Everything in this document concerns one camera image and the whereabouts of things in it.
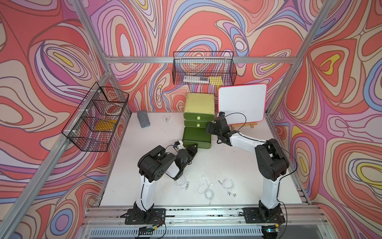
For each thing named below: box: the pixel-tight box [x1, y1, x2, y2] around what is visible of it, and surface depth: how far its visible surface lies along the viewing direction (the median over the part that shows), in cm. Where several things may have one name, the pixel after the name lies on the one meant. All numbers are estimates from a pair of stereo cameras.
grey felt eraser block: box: [137, 110, 151, 128], surface depth 114 cm
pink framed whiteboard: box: [217, 83, 267, 125], surface depth 103 cm
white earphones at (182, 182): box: [174, 175, 190, 191], surface depth 86 cm
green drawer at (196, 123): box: [184, 119, 212, 127], surface depth 99 cm
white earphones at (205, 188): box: [196, 175, 215, 206], surface depth 84 cm
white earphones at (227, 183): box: [217, 178, 237, 198], surface depth 86 cm
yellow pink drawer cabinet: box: [183, 92, 215, 128], surface depth 97 cm
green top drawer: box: [183, 112, 215, 121], surface depth 93 cm
